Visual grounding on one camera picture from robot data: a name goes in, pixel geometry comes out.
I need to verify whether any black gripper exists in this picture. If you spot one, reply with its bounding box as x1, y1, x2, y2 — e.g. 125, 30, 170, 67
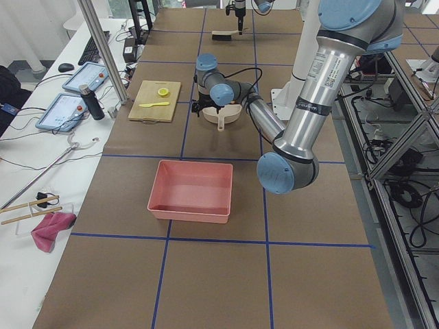
191, 92, 222, 117
225, 0, 246, 35

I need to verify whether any beige hand brush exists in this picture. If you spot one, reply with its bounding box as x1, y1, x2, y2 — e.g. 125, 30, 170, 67
211, 29, 243, 41

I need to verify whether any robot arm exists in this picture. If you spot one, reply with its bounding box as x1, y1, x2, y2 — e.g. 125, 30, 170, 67
225, 0, 274, 35
192, 1, 405, 194

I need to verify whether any pink plastic bin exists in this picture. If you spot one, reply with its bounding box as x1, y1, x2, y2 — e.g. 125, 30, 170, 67
147, 160, 233, 224

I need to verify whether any yellow plastic knife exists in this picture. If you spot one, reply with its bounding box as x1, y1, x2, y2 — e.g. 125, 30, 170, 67
139, 101, 170, 108

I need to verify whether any yellow lemon slice toy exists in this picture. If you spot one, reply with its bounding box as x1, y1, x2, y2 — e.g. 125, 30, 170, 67
157, 88, 169, 97

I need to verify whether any bamboo cutting board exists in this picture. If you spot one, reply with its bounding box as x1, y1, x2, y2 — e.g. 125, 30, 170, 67
128, 80, 181, 123

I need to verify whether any black power adapter box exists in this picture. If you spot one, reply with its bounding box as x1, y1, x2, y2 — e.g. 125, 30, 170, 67
123, 38, 138, 63

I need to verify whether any far blue tablet pendant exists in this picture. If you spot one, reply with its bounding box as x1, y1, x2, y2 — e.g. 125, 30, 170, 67
62, 62, 108, 93

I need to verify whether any blue tablet pendant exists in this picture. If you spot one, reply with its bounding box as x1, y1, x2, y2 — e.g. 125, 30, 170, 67
62, 62, 108, 93
35, 93, 88, 134

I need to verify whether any black water bottle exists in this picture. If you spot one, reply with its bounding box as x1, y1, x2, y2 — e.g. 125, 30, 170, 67
79, 84, 104, 121

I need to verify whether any black keyboard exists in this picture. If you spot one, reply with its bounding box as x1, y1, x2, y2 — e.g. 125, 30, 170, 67
78, 36, 101, 66

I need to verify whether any metal rod with hook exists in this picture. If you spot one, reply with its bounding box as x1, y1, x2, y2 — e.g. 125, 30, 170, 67
1, 135, 100, 210

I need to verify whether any near blue tablet pendant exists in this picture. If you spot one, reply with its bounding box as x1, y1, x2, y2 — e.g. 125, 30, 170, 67
35, 93, 88, 134

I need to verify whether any black computer mouse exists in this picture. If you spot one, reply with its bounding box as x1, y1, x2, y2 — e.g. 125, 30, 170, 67
58, 63, 75, 73

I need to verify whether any pink cloth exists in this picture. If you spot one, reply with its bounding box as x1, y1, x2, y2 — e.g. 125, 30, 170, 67
31, 212, 77, 253

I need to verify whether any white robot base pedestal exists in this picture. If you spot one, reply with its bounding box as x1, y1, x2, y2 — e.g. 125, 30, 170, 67
271, 0, 320, 121

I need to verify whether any aluminium frame post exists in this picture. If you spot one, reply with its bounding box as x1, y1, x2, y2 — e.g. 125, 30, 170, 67
78, 0, 128, 105

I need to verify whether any wooden sticks frame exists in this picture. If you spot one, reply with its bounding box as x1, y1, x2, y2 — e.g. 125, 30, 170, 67
1, 195, 63, 225

